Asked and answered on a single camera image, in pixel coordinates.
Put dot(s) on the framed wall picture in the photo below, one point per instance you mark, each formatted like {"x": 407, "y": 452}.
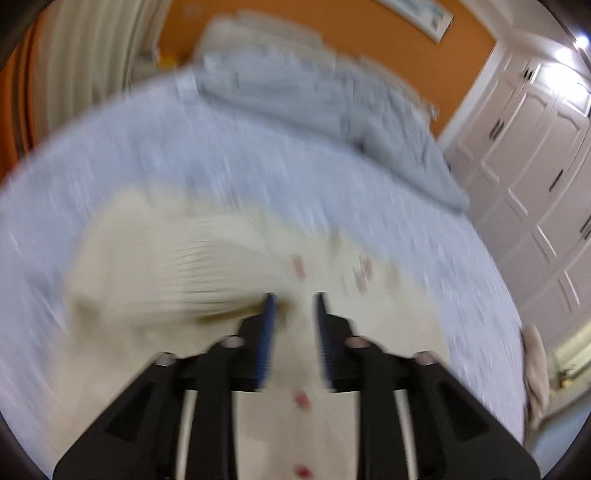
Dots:
{"x": 432, "y": 18}

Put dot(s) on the cream and orange curtains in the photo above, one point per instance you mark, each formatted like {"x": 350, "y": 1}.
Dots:
{"x": 60, "y": 58}

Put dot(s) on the butterfly print bed sheet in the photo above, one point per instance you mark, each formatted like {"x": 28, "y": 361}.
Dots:
{"x": 162, "y": 131}

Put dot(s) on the grey crumpled duvet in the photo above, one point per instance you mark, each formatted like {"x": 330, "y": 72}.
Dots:
{"x": 341, "y": 102}

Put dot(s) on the beige padded headboard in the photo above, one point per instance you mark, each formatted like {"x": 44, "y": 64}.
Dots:
{"x": 253, "y": 29}

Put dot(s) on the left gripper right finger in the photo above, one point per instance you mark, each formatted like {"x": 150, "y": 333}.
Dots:
{"x": 455, "y": 436}

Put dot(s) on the cream knit sweater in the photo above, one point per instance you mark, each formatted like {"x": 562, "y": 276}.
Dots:
{"x": 159, "y": 271}

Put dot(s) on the beige garment at bed edge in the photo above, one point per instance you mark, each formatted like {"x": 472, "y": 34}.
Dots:
{"x": 536, "y": 377}

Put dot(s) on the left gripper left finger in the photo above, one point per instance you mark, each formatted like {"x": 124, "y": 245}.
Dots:
{"x": 136, "y": 436}

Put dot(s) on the white wardrobe doors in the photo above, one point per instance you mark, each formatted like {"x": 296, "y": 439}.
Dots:
{"x": 523, "y": 156}

